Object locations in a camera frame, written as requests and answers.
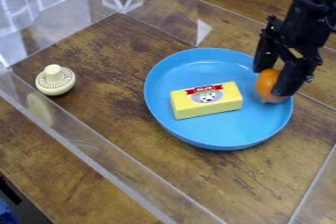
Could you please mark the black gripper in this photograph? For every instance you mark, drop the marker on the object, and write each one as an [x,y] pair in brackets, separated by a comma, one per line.
[292,39]

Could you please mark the orange ball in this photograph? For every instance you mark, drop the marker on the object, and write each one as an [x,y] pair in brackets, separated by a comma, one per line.
[264,85]

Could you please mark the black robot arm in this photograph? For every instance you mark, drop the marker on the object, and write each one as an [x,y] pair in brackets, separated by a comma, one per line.
[293,41]

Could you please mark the blue round tray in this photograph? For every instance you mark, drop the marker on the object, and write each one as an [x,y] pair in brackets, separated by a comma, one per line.
[228,130]

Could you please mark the yellow butter block toy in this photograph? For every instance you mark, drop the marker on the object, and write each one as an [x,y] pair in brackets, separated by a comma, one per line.
[207,99]

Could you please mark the cream toy mushroom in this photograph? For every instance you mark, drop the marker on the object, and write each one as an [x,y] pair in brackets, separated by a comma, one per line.
[55,80]

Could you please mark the clear acrylic enclosure wall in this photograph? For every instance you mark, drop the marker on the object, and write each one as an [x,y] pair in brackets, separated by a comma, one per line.
[88,155]

